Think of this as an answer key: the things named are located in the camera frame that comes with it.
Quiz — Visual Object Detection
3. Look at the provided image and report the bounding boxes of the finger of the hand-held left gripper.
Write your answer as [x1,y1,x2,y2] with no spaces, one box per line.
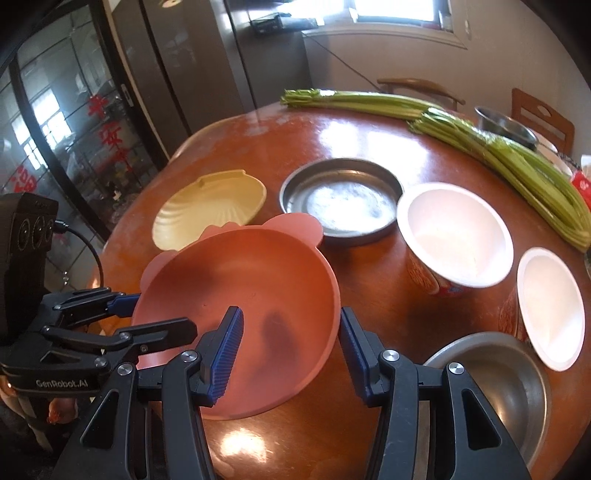
[41,316,199,372]
[39,287,143,330]

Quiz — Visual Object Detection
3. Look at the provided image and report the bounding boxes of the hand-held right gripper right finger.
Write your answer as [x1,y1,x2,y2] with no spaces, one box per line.
[339,307,536,480]

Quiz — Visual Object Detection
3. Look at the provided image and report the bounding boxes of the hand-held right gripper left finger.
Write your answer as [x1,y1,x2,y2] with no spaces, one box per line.
[55,305,245,480]

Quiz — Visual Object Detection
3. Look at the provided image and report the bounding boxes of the steel pan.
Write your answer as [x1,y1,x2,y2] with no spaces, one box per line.
[130,213,342,421]

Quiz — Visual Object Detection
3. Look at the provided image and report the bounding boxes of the yellow shell-shaped plate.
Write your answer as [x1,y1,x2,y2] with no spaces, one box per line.
[152,170,269,252]

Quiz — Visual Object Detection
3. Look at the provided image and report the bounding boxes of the round metal plate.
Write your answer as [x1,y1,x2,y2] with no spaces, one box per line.
[279,158,404,247]

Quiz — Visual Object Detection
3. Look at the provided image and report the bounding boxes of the white paper bowl red print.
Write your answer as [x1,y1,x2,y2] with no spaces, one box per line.
[396,182,515,297]
[499,247,587,372]

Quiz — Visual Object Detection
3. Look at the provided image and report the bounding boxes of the person's left hand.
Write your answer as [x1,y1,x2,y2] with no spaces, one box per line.
[46,397,79,424]

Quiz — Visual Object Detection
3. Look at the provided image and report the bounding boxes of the wrapped celery bunch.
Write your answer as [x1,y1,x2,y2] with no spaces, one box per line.
[406,108,591,252]

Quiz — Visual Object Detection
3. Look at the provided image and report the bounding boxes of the long celery bunch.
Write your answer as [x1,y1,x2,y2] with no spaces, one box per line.
[281,89,446,121]

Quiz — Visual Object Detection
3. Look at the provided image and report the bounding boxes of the grey refrigerator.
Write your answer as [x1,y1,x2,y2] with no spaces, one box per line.
[104,0,310,162]

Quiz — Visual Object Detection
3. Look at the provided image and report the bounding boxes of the steel pot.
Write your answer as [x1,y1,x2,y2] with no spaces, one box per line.
[475,106,540,151]

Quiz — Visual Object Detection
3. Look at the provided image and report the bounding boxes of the wooden chair curved back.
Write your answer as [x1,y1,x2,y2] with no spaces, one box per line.
[378,78,465,112]

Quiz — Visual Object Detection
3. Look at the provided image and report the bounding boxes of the white enamel bowl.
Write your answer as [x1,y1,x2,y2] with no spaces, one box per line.
[536,138,575,178]

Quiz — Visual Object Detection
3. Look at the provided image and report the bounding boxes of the red tissue pack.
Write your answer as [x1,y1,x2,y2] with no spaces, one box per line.
[570,157,591,206]

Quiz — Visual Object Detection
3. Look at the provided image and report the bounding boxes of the wooden chair panel back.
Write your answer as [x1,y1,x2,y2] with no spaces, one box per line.
[512,88,575,155]

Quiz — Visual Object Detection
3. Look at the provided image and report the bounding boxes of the black electronic box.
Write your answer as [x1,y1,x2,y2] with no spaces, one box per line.
[252,13,319,34]

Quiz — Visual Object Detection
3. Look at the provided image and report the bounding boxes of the window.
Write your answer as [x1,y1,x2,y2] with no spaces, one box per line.
[344,0,467,33]

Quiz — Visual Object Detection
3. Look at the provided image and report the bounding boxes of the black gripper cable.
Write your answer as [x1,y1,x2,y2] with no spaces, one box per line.
[52,220,106,289]

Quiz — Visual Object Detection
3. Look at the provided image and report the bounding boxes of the glass door black frame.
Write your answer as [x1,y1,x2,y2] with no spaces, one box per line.
[0,0,169,259]

